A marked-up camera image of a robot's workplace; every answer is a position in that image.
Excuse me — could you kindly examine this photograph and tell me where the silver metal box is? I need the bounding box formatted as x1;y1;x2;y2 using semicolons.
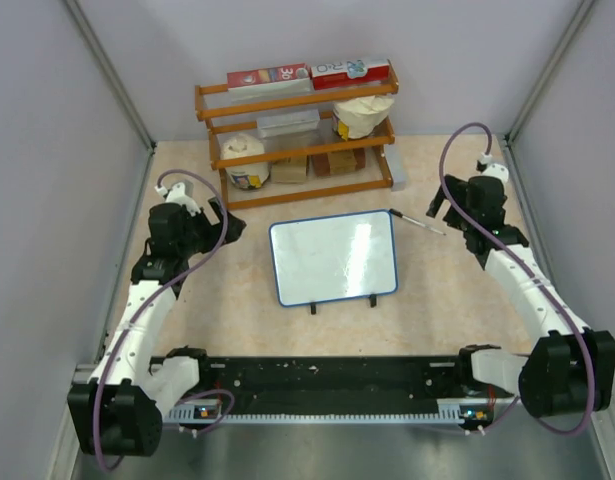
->
256;109;321;139

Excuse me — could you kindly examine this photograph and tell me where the metal whiteboard stand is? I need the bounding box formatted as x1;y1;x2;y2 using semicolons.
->
307;294;379;316

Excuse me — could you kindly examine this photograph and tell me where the white bag lower shelf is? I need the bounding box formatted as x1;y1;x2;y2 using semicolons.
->
220;132;271;192

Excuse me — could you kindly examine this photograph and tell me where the beige sponge stack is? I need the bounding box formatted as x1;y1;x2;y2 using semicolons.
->
270;155;309;184

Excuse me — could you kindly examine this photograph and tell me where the cream bag upper shelf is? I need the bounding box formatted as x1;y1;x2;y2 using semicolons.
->
332;95;394;141

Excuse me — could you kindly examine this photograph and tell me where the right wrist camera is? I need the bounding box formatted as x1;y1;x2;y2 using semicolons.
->
476;153;509;184

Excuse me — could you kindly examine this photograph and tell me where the grey slotted cable duct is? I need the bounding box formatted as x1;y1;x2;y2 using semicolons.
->
163;398;511;429

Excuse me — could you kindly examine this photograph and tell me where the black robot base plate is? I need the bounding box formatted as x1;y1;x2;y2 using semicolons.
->
188;355;511;414

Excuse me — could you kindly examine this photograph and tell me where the blue framed whiteboard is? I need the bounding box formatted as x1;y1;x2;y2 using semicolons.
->
268;209;399;307

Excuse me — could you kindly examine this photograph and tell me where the red foil wrap box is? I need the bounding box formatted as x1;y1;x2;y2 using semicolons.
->
227;63;313;103

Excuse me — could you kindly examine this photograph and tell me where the grey block beside rack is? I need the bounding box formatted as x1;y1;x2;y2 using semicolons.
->
384;144;408;192

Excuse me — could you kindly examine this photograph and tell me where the red white wrap box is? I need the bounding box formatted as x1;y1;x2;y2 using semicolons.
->
311;58;390;90

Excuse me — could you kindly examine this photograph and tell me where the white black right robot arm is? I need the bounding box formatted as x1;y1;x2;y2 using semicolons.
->
427;175;615;418

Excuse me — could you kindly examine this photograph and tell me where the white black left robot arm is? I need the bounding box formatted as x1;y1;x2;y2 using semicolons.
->
67;197;246;462

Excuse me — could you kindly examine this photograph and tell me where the brown sponge stack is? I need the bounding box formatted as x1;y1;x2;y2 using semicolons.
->
311;149;366;177

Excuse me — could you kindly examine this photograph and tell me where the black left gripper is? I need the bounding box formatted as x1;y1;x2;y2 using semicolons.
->
177;197;244;258

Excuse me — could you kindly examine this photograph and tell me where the orange wooden shelf rack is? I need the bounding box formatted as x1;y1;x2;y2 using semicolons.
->
194;67;399;210

